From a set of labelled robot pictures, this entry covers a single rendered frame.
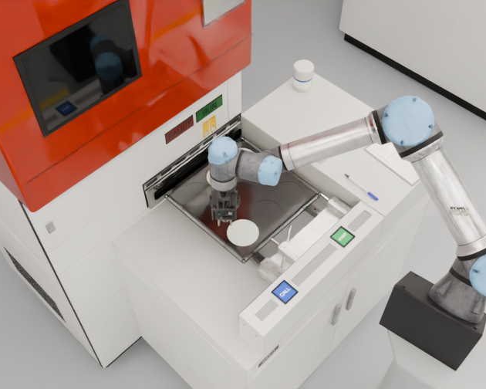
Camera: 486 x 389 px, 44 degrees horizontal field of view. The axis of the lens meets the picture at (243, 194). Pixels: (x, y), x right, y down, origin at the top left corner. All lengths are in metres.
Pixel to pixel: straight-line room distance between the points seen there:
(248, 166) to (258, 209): 0.43
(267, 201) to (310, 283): 0.36
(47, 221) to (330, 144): 0.81
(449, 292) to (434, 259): 1.34
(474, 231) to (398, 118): 0.33
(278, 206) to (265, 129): 0.29
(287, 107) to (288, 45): 1.82
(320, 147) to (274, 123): 0.50
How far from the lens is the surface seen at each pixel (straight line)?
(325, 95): 2.24
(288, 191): 2.01
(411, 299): 1.69
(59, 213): 1.78
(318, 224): 1.97
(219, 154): 1.55
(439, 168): 1.52
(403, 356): 1.86
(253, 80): 3.71
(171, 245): 1.99
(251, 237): 1.90
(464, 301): 1.71
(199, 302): 1.88
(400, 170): 2.04
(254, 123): 2.12
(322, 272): 1.78
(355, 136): 1.64
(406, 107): 1.48
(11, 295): 3.01
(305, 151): 1.66
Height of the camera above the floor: 2.49
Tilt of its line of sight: 53 degrees down
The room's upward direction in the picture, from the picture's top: straight up
